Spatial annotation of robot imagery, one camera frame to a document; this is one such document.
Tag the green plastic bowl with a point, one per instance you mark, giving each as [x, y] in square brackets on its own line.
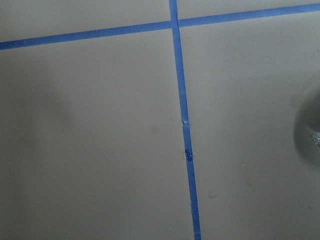
[306, 129]

